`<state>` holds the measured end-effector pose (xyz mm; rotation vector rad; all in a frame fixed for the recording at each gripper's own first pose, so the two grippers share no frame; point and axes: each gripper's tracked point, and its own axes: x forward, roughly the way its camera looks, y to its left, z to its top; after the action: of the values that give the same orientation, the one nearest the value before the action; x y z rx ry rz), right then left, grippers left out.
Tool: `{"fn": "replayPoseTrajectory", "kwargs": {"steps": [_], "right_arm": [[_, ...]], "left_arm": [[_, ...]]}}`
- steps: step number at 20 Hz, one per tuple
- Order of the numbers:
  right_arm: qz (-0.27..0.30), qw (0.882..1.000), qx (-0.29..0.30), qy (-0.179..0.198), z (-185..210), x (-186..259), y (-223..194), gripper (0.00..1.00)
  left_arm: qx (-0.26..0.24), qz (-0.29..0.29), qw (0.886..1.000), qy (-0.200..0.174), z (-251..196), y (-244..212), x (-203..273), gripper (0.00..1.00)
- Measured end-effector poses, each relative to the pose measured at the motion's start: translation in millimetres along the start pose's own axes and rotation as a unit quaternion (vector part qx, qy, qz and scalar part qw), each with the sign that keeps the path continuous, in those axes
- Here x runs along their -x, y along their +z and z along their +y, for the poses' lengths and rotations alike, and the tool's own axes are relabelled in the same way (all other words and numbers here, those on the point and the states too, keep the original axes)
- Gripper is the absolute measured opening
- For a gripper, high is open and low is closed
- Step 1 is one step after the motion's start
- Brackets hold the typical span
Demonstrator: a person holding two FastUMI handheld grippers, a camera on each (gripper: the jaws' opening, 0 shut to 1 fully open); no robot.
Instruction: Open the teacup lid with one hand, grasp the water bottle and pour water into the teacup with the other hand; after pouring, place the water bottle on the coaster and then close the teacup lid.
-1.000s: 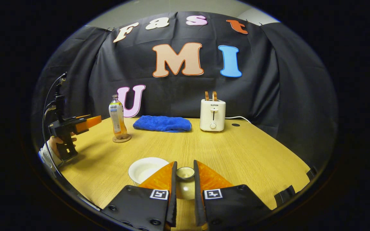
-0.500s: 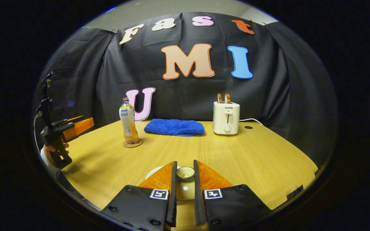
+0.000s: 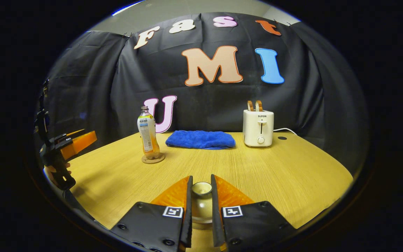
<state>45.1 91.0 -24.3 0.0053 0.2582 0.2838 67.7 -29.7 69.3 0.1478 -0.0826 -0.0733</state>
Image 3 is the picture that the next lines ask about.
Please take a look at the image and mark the black backdrop cloth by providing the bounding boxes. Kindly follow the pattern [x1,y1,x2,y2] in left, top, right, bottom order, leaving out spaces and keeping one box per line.
[35,12,369,175]

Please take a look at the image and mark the blue towel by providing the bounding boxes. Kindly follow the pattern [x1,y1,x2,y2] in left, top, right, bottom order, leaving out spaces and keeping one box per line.
[165,130,236,150]

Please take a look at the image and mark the clear water bottle orange drink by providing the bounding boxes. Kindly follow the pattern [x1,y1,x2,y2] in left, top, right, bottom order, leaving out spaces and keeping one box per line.
[137,106,161,160]

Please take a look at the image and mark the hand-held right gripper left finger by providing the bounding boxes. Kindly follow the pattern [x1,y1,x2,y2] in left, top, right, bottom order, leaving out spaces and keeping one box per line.
[110,176,193,252]

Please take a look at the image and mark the round cork coaster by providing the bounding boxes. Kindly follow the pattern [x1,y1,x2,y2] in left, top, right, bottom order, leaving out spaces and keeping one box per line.
[142,153,165,164]

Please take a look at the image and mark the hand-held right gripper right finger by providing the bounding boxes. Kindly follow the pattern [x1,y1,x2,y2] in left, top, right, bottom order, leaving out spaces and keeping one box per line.
[211,174,296,252]

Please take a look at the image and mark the white toaster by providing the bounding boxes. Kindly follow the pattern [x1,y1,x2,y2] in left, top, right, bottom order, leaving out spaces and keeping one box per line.
[243,109,274,147]

